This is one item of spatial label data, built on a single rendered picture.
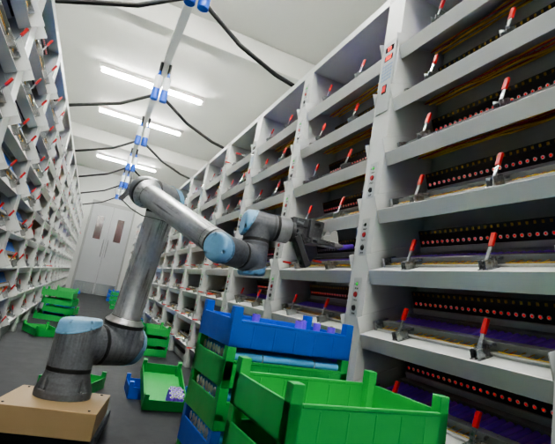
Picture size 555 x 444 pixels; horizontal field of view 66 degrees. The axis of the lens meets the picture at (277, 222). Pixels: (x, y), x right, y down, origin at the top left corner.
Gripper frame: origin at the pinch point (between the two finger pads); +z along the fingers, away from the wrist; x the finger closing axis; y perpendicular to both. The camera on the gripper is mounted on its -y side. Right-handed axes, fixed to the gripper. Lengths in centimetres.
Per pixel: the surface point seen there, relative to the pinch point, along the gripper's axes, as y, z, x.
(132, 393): -78, -51, 92
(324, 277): -10.7, 0.5, 8.3
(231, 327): -28, -50, -51
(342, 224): 9.1, 1.1, 1.5
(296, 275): -10.6, -0.4, 32.3
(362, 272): -8.7, 0.4, -17.3
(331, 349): -30, -25, -49
